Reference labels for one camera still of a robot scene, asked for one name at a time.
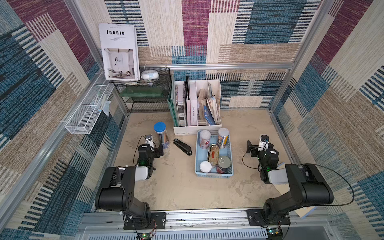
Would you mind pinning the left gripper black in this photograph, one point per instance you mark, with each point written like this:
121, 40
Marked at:
155, 151

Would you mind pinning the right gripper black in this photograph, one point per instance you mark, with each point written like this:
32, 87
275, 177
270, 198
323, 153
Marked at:
254, 150

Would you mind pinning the silver round pull-tab can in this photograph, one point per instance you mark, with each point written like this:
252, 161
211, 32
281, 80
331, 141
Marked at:
223, 165

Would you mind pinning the colourful can with spoon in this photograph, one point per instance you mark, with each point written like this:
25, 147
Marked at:
223, 135

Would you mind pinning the oval gold fish tin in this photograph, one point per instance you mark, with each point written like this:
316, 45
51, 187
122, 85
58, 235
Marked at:
213, 155

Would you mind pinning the light blue plastic basket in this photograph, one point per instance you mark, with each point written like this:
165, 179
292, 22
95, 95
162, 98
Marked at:
202, 154

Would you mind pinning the yellow can white lid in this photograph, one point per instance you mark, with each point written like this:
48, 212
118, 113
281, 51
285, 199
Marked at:
205, 167

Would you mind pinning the pink can white lid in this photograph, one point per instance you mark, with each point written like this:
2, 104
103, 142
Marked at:
204, 141

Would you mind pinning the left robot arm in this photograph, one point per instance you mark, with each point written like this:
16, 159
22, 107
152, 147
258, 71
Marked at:
117, 188

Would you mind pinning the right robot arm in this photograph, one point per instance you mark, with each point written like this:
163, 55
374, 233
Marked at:
307, 187

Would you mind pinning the blue-lid cylindrical canister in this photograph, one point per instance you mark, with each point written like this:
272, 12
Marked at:
161, 131

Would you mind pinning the beige booklet blue edge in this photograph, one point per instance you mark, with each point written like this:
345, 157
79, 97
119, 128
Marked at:
303, 211

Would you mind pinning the black stapler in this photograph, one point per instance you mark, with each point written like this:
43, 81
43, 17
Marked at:
183, 147

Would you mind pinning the green folder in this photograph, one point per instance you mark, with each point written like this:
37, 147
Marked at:
172, 109

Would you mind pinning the pink book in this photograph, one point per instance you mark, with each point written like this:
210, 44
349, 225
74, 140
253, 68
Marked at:
192, 105

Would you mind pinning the white file organizer box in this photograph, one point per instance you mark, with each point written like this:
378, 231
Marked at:
209, 97

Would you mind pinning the white round device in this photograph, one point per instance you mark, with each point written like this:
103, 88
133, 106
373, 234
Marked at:
150, 75

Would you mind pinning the Inedia magazine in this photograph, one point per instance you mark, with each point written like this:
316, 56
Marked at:
120, 52

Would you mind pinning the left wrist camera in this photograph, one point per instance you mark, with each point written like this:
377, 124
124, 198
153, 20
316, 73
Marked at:
149, 140

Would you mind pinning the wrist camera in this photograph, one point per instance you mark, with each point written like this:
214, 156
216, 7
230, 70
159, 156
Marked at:
149, 140
263, 143

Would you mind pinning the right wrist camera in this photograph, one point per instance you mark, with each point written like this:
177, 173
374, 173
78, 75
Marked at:
263, 143

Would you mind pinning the black wire shelf rack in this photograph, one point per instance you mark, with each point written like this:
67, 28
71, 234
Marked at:
147, 97

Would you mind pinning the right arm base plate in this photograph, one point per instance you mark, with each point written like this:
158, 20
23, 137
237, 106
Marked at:
258, 218

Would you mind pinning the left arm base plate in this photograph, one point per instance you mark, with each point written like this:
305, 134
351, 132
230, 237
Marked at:
155, 221

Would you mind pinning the white wire basket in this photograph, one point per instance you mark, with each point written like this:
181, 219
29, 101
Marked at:
87, 113

